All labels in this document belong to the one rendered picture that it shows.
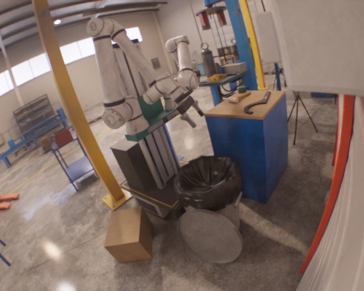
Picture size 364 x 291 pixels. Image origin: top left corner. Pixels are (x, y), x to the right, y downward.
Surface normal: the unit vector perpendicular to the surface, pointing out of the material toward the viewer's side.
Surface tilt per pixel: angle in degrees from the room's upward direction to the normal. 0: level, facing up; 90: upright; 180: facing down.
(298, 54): 90
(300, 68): 90
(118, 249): 90
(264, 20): 90
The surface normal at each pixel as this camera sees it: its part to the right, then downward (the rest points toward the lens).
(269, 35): -0.66, 0.49
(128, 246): 0.11, 0.43
